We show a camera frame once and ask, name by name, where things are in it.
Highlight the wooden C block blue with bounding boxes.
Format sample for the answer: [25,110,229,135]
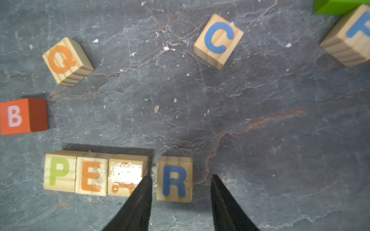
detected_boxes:
[194,14,244,70]

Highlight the red B block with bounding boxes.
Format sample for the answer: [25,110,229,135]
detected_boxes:
[1,98,48,136]

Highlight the wooden block beside blue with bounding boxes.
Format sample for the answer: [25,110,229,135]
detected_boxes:
[320,4,370,66]

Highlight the green block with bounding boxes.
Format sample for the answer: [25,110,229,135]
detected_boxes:
[313,0,370,16]

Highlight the wooden R block blue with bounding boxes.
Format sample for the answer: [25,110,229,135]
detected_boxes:
[157,157,193,203]

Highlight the wooden P block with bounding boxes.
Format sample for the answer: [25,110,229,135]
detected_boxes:
[43,150,87,192]

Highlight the wooden A block orange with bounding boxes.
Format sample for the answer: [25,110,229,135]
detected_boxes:
[108,154,148,197]

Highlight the wooden E block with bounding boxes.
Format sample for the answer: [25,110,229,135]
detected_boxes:
[75,152,113,196]

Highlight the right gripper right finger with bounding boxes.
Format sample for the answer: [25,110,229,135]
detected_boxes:
[211,174,259,231]

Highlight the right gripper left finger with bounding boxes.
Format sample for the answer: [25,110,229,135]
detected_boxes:
[103,176,153,231]

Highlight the wooden Q block orange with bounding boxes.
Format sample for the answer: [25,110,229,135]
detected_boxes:
[42,37,94,87]

